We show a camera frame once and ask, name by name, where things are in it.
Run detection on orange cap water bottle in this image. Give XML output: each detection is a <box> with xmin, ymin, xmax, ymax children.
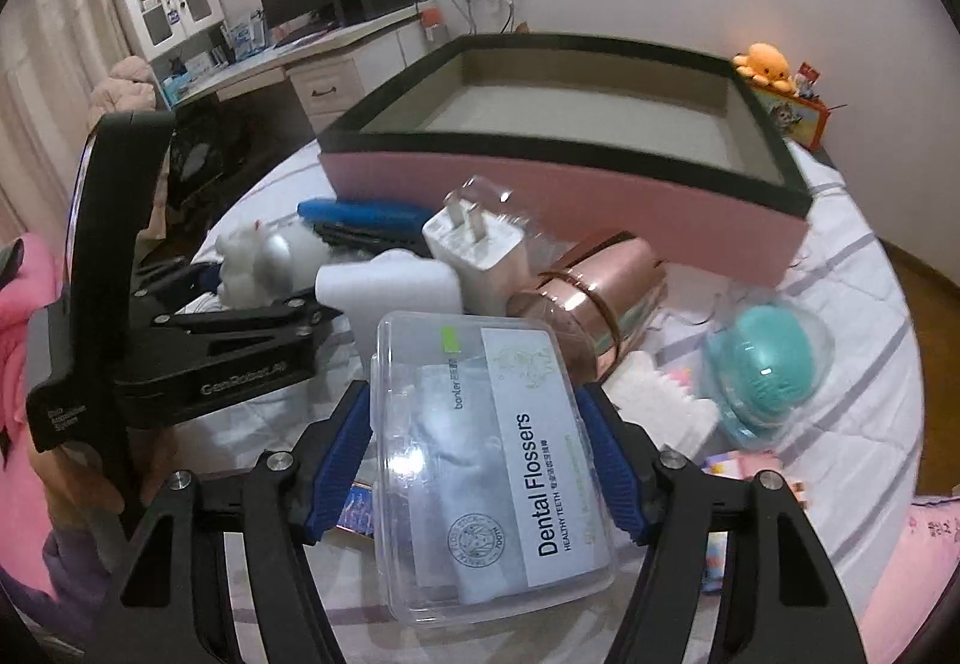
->
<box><xmin>420</xmin><ymin>6</ymin><xmax>448</xmax><ymax>47</ymax></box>

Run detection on pink block figure toy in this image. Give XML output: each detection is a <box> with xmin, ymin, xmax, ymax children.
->
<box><xmin>701</xmin><ymin>449</ymin><xmax>811</xmax><ymax>596</ymax></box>

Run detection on white glass door cabinet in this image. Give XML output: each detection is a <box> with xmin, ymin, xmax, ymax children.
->
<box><xmin>114</xmin><ymin>0</ymin><xmax>224</xmax><ymax>63</ymax></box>

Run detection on blue comb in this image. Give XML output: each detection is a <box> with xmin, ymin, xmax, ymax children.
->
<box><xmin>296</xmin><ymin>198</ymin><xmax>433</xmax><ymax>233</ymax></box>

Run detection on orange octopus plush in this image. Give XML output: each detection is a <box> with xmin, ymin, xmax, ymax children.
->
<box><xmin>732</xmin><ymin>42</ymin><xmax>796</xmax><ymax>95</ymax></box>

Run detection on white striped table cloth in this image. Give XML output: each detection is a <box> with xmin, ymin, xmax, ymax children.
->
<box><xmin>133</xmin><ymin>137</ymin><xmax>928</xmax><ymax>664</ymax></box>

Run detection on clear dental flossers box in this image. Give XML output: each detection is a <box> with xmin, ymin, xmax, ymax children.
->
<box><xmin>370</xmin><ymin>311</ymin><xmax>617</xmax><ymax>627</ymax></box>

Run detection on red orange storage box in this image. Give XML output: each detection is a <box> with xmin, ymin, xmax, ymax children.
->
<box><xmin>748</xmin><ymin>79</ymin><xmax>832</xmax><ymax>152</ymax></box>

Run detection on white power adapter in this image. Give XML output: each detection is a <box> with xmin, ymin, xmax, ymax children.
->
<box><xmin>421</xmin><ymin>191</ymin><xmax>530</xmax><ymax>316</ymax></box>

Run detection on white pink block toy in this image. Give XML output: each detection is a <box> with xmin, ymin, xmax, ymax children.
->
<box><xmin>602</xmin><ymin>350</ymin><xmax>719</xmax><ymax>459</ymax></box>

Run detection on rose gold cylinder cup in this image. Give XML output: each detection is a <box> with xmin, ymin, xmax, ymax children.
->
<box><xmin>506</xmin><ymin>230</ymin><xmax>667</xmax><ymax>386</ymax></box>

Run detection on teal round clear case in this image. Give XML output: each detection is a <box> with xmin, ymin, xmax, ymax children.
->
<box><xmin>701</xmin><ymin>300</ymin><xmax>835</xmax><ymax>449</ymax></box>

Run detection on black office chair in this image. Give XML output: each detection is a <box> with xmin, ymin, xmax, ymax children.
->
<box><xmin>167</xmin><ymin>97</ymin><xmax>249</xmax><ymax>211</ymax></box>

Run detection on blue toothpaste box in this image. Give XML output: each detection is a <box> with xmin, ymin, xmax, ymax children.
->
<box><xmin>335</xmin><ymin>482</ymin><xmax>376</xmax><ymax>539</ymax></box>

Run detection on pink quilt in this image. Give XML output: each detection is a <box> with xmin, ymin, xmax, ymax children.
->
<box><xmin>859</xmin><ymin>497</ymin><xmax>958</xmax><ymax>662</ymax></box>

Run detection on pink black storage box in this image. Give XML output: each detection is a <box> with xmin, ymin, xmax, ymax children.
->
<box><xmin>317</xmin><ymin>34</ymin><xmax>812</xmax><ymax>287</ymax></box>

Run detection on white plastic nozzle device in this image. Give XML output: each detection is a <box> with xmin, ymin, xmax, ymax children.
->
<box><xmin>314</xmin><ymin>250</ymin><xmax>464</xmax><ymax>371</ymax></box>

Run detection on white desk with drawers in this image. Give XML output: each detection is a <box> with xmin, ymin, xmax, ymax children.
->
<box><xmin>174</xmin><ymin>6</ymin><xmax>428</xmax><ymax>133</ymax></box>

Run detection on pink puffer jacket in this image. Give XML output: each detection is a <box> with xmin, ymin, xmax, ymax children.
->
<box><xmin>86</xmin><ymin>56</ymin><xmax>158</xmax><ymax>131</ymax></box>

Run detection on clear glass bottle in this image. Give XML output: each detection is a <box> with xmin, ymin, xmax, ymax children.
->
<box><xmin>444</xmin><ymin>175</ymin><xmax>542</xmax><ymax>237</ymax></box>

